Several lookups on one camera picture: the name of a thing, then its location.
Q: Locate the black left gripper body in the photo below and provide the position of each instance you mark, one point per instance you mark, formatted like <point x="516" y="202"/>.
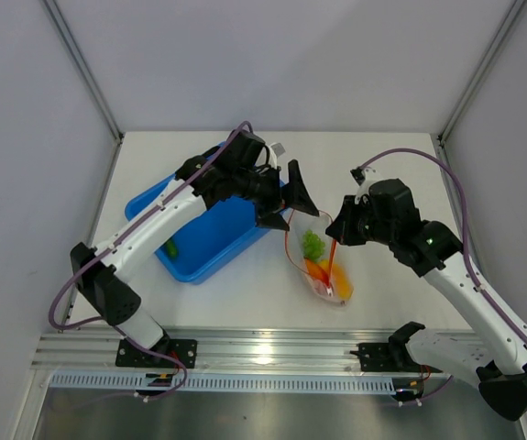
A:
<point x="264" y="190"/>

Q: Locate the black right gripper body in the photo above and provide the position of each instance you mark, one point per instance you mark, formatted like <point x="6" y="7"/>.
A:
<point x="381" y="232"/>

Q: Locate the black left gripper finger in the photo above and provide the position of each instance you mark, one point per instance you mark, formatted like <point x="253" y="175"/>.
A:
<point x="295" y="194"/>
<point x="273" y="221"/>

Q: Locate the green grape bunch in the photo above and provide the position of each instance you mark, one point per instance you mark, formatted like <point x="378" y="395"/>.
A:
<point x="313" y="246"/>

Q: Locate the clear zip top bag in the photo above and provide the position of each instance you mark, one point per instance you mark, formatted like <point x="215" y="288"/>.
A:
<point x="299" y="223"/>

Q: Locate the yellow orange mango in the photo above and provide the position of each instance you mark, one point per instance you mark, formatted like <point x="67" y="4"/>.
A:
<point x="339" y="280"/>

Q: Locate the red chili pepper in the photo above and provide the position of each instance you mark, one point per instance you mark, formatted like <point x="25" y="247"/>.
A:
<point x="326" y="292"/>

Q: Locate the green chili pepper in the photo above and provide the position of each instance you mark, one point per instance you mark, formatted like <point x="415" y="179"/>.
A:
<point x="171" y="249"/>

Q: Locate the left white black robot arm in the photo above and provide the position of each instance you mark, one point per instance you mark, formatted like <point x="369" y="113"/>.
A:
<point x="241" y="167"/>

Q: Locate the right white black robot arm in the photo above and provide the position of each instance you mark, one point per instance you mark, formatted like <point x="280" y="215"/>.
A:
<point x="433" y="252"/>

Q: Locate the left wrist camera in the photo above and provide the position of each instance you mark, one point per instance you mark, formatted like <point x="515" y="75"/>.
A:
<point x="276" y="150"/>

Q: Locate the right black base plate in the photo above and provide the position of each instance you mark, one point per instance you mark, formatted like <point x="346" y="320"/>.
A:
<point x="381" y="357"/>

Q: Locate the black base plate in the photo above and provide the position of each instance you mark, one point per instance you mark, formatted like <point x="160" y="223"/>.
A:
<point x="184" y="350"/>
<point x="381" y="357"/>

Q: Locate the aluminium mounting rail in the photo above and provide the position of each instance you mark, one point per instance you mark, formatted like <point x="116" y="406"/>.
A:
<point x="220" y="350"/>

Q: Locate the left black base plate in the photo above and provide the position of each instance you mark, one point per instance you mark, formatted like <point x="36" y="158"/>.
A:
<point x="184" y="350"/>

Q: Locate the right aluminium frame post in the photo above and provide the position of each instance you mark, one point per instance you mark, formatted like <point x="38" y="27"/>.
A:
<point x="483" y="67"/>

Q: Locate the aluminium frame post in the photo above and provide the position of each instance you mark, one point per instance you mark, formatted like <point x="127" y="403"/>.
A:
<point x="483" y="67"/>
<point x="73" y="49"/>

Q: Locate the white slotted cable duct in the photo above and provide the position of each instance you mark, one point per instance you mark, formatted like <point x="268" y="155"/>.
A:
<point x="129" y="381"/>

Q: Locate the left aluminium frame post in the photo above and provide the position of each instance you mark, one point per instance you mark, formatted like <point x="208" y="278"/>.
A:
<point x="73" y="49"/>

